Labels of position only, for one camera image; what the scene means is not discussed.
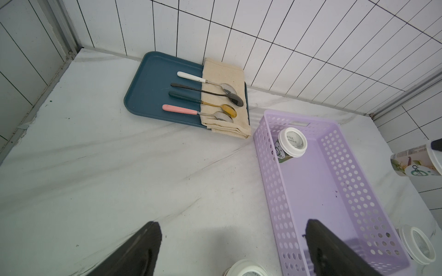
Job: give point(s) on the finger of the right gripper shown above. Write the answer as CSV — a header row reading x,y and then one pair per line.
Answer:
x,y
436,145

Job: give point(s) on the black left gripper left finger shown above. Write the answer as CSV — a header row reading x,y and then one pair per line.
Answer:
x,y
136,257

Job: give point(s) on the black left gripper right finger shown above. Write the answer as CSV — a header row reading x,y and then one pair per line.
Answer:
x,y
331,256

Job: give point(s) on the purple perforated plastic basket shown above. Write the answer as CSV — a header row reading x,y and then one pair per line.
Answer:
x,y
327,184

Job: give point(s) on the green yogurt cup white lid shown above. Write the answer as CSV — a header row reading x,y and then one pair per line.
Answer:
x,y
291,143

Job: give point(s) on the dark teal plastic tray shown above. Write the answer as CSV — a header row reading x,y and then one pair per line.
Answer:
x,y
150,88

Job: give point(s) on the black spoon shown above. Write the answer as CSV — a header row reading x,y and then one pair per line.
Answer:
x,y
232,97

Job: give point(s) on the pink handled spoon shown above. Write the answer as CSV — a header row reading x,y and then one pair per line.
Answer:
x,y
176,109

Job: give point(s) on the green handled gold spoon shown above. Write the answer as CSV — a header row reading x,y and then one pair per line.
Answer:
x,y
227,109

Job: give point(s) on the white handled spoon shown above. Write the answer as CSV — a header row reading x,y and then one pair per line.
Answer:
x,y
226,88

